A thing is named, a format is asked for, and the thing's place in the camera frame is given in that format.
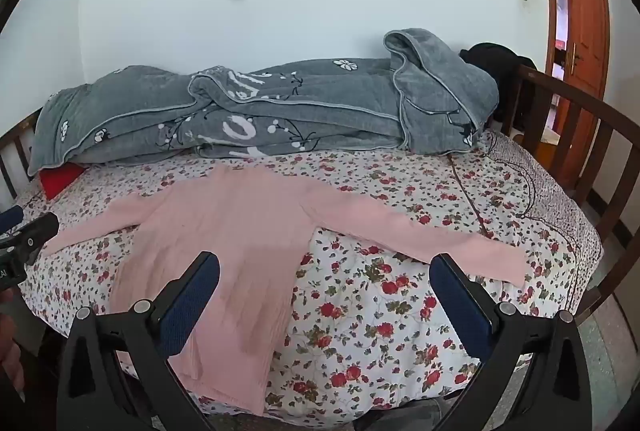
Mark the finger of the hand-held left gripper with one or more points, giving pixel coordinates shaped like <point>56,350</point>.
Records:
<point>11,217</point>
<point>37,231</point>

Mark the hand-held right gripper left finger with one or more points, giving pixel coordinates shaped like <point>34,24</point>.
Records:
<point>192,296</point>

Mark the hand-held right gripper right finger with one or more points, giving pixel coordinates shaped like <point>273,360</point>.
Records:
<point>455,301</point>

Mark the pink knit sweater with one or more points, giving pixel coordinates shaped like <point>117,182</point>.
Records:
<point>225,236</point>

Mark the person's left hand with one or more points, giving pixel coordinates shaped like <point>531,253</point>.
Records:
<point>9,351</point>

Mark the red pillow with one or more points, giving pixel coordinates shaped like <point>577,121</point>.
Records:
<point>60,181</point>

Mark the red rose print quilt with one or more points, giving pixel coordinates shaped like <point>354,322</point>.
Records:
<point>380,311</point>

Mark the grey floral blanket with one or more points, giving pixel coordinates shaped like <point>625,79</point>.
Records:
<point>310,111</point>

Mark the black garment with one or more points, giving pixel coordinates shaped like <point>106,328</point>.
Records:
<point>500,58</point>

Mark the brown wooden door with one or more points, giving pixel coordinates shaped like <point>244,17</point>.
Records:
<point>585,1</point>

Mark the dark wooden bed frame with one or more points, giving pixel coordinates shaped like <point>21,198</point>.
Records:
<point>575,97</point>

